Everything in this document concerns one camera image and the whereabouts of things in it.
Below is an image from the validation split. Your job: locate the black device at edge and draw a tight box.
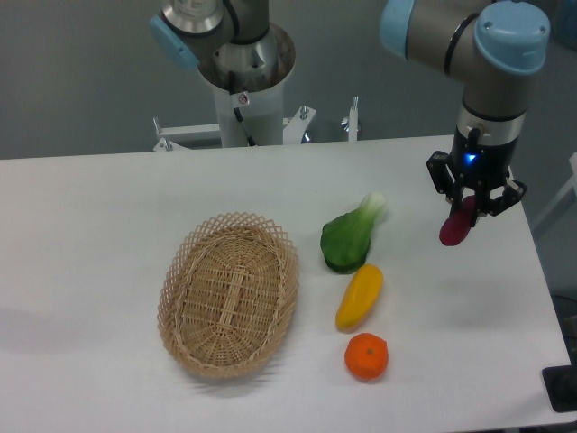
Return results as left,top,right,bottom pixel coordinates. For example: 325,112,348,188
542,365,576,413

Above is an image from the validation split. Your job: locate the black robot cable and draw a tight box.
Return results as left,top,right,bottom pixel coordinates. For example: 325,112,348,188
227,71,257,148

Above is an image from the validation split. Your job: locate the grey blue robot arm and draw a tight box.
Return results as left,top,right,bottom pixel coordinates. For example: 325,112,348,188
150,1,550,226

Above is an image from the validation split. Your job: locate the purple sweet potato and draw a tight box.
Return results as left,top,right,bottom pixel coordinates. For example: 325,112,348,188
439,196,477,246

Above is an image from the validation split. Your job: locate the blue object top right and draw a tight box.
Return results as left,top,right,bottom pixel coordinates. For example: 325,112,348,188
553,0,576,51

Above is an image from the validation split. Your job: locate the white metal base frame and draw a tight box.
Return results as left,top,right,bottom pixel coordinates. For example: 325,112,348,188
152,96,362,152

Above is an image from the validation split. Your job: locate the orange tangerine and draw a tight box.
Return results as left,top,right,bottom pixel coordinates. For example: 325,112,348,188
344,333,389,381

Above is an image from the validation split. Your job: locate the green bok choy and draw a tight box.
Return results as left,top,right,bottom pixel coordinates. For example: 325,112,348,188
320,192,387,274

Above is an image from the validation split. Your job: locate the woven wicker basket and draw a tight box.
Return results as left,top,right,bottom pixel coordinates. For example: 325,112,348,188
157,212,299,380

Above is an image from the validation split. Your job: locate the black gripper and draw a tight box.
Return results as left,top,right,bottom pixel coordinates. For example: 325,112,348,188
426,117,527,226

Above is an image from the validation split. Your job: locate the white frame right edge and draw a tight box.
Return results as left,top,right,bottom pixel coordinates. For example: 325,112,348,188
531,153,577,237

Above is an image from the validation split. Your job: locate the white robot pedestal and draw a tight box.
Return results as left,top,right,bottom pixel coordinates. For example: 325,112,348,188
194,24,298,148

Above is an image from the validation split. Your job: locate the yellow mango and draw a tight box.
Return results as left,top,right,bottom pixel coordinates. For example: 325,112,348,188
334,263,384,332

